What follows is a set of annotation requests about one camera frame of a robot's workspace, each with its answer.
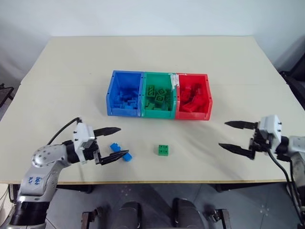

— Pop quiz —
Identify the brown table leg foot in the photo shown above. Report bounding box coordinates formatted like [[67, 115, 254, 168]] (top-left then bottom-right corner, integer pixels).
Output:
[[209, 208, 230, 229], [81, 207, 103, 229]]

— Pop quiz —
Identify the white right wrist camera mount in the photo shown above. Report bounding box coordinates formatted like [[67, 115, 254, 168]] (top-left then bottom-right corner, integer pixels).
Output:
[[258, 114, 283, 153]]

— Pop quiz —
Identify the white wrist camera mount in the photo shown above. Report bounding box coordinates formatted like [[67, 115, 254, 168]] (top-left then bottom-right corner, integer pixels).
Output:
[[258, 114, 283, 153], [72, 122, 96, 165]]

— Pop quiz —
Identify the long blue building block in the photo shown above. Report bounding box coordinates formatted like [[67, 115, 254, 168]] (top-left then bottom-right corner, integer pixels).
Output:
[[109, 142, 133, 164]]

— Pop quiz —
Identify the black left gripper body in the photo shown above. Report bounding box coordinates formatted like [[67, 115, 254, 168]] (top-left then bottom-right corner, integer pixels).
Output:
[[82, 140, 101, 166]]

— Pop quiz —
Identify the blue plastic bin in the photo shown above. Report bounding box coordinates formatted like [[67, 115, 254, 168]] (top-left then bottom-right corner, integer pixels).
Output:
[[105, 70, 144, 117]]

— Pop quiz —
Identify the light blue building block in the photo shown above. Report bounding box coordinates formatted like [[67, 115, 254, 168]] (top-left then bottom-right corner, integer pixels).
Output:
[[123, 100, 139, 111]]

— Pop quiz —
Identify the white tape strip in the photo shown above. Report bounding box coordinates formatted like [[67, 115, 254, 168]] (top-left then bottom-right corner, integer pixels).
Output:
[[168, 73, 180, 91]]

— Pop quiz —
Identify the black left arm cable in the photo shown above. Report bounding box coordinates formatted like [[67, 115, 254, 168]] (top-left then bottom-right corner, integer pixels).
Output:
[[47, 116, 83, 145]]

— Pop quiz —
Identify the red plastic bin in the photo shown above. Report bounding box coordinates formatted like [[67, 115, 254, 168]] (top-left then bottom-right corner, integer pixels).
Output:
[[175, 73, 213, 121]]

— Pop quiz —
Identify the black chair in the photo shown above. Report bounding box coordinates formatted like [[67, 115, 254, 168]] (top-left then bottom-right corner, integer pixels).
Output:
[[279, 35, 305, 109]]

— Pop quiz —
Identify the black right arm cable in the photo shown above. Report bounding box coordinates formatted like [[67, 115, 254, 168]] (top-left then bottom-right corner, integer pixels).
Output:
[[268, 147, 301, 217]]

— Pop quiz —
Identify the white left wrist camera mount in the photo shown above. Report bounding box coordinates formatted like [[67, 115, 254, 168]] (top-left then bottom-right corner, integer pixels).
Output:
[[72, 122, 96, 165]]

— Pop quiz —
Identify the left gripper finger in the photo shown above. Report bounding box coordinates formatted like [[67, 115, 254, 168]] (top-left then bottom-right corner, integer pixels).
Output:
[[99, 149, 130, 166], [93, 127, 122, 140]]

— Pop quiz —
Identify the dark stand with frame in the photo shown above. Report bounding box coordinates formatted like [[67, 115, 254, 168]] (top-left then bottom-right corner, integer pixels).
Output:
[[0, 83, 14, 108]]

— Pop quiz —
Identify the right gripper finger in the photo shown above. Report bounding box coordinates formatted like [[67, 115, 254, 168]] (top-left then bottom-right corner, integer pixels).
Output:
[[224, 121, 259, 131], [218, 142, 254, 161]]

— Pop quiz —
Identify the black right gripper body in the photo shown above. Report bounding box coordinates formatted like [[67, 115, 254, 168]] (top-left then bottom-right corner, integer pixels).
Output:
[[248, 128, 271, 159]]

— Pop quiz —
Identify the square green building block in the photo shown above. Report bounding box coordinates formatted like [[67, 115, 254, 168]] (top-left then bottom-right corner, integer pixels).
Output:
[[157, 144, 170, 156]]

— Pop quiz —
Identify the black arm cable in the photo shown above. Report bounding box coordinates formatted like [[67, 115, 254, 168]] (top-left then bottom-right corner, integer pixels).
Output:
[[268, 147, 301, 217], [47, 116, 83, 145]]

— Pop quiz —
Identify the green plastic bin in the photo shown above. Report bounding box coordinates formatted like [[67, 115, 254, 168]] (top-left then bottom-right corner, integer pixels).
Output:
[[141, 71, 178, 119]]

